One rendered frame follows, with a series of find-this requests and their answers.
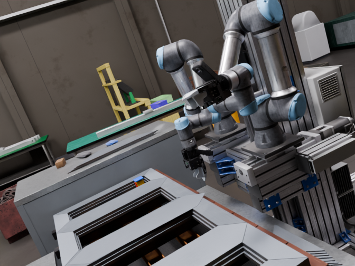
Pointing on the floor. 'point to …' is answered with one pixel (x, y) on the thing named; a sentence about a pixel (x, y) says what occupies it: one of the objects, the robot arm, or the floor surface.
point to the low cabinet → (341, 32)
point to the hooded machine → (310, 37)
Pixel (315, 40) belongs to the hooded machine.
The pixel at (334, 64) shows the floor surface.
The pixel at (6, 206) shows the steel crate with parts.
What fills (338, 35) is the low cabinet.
